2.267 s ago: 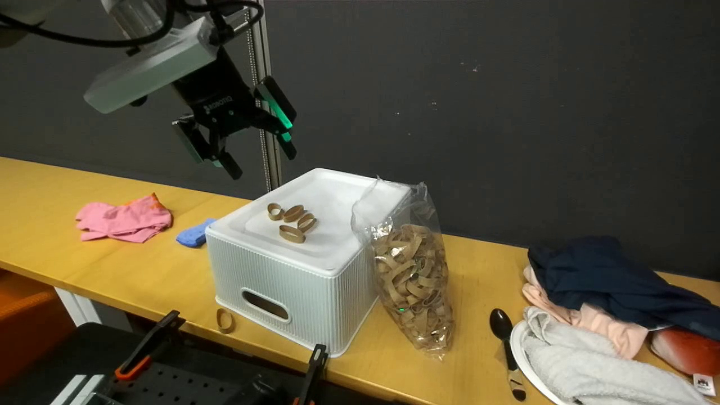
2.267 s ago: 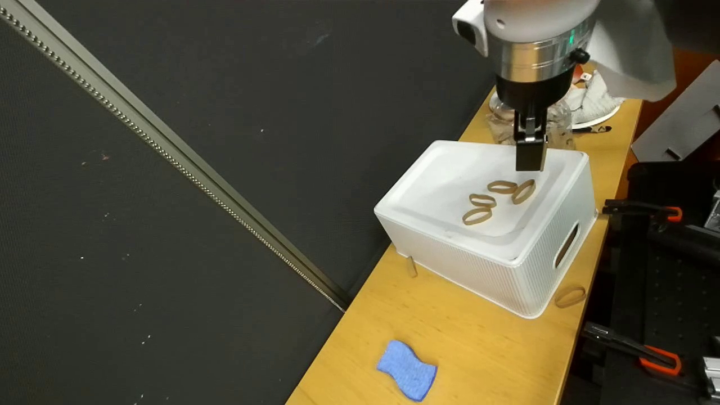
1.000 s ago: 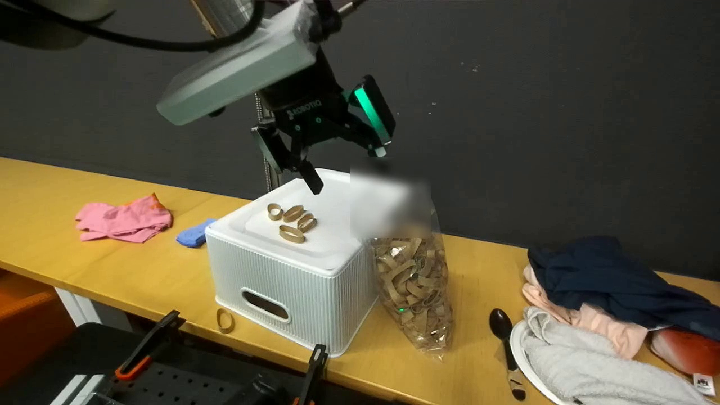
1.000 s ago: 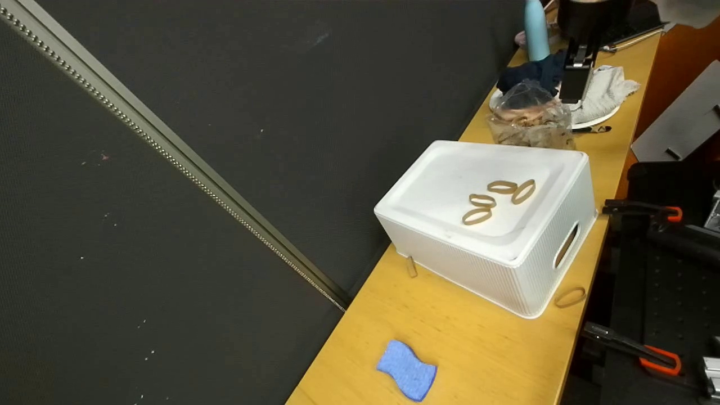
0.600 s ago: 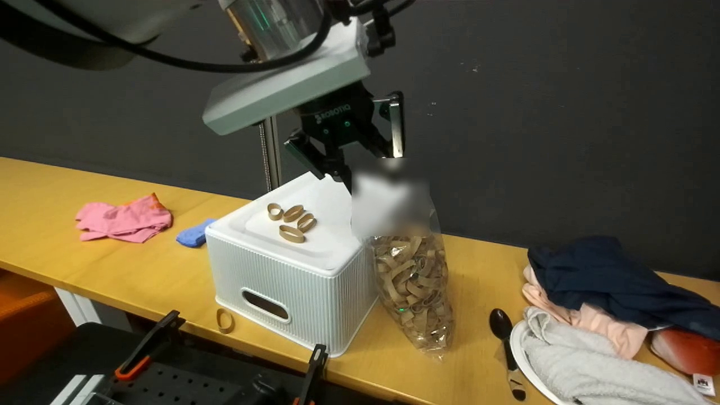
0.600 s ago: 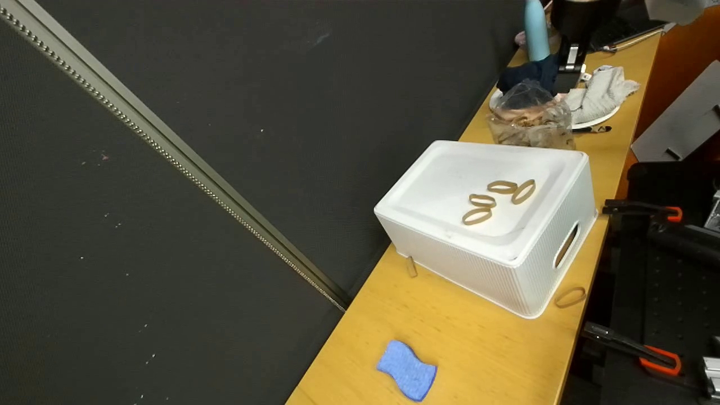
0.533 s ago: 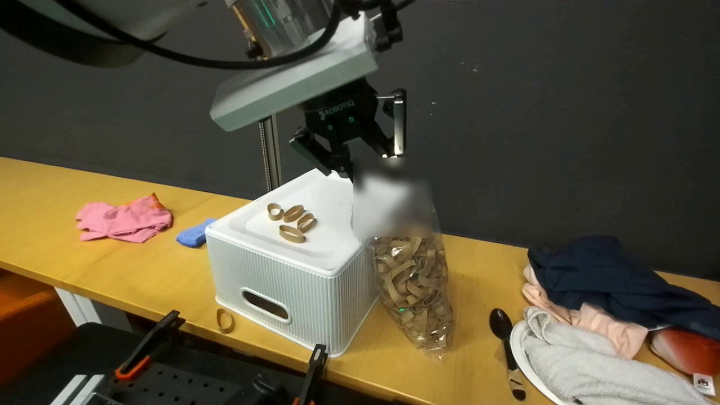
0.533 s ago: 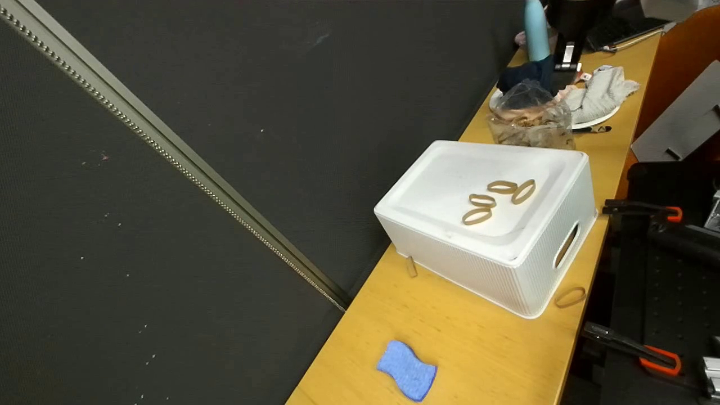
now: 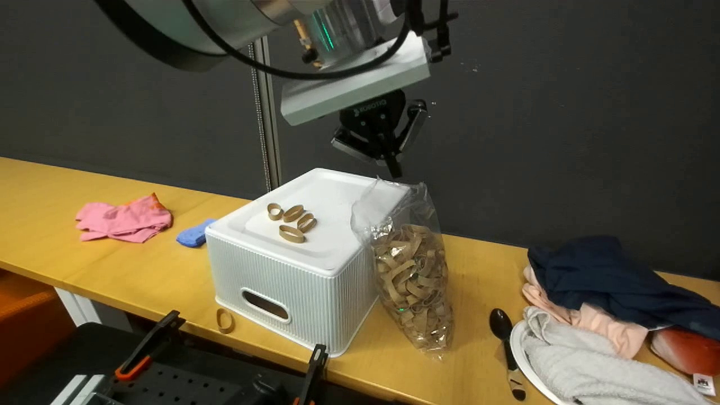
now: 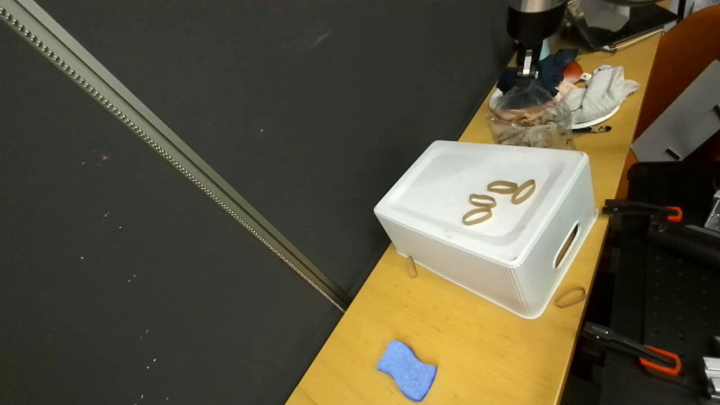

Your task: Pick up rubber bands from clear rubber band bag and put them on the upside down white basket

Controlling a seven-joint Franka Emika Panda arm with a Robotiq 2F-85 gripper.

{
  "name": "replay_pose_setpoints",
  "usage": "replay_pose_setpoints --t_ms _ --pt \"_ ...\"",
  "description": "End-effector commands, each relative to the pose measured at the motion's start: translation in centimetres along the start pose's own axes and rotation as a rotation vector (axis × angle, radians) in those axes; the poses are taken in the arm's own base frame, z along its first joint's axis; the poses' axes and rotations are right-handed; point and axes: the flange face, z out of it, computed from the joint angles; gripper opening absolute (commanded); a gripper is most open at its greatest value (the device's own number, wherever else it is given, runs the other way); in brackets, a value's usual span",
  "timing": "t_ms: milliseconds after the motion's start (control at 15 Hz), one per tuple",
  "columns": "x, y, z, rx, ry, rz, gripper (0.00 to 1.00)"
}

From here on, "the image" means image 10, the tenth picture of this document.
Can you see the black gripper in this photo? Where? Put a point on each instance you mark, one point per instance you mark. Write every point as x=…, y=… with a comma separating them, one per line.
x=532, y=24

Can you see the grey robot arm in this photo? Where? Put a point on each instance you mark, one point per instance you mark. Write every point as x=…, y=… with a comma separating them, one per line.
x=537, y=3

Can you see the clear bag of rubber bands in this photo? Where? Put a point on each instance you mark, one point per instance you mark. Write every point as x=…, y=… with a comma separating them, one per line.
x=532, y=120

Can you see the tan rubber band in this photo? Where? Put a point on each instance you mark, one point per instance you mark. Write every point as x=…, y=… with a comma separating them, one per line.
x=473, y=201
x=466, y=218
x=558, y=302

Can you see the white upside-down plastic bin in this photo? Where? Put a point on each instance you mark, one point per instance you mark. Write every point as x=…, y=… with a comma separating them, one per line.
x=434, y=194

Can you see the navy blue cloth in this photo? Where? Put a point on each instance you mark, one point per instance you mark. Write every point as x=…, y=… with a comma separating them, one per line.
x=558, y=64

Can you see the grey knit cloth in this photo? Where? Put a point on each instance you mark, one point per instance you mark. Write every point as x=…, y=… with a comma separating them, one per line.
x=604, y=85

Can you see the white plate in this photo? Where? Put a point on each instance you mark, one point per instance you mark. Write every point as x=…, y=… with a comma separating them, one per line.
x=599, y=120

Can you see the white crumpled paper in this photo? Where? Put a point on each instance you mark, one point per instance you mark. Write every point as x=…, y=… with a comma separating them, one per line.
x=609, y=14

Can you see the black flat device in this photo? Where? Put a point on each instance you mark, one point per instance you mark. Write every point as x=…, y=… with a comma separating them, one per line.
x=638, y=31

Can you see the grey slotted panel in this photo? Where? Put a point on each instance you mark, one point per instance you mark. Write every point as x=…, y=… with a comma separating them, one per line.
x=677, y=120

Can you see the black orange bar clamp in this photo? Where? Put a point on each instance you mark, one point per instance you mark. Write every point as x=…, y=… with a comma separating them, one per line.
x=645, y=207
x=638, y=352

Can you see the black perforated cart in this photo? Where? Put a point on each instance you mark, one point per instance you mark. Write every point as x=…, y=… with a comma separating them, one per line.
x=667, y=283

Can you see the blue wavy sponge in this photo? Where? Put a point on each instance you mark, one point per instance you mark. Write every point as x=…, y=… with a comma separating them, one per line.
x=406, y=372

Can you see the grey metal wall rail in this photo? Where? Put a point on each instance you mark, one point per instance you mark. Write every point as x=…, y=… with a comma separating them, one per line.
x=172, y=154

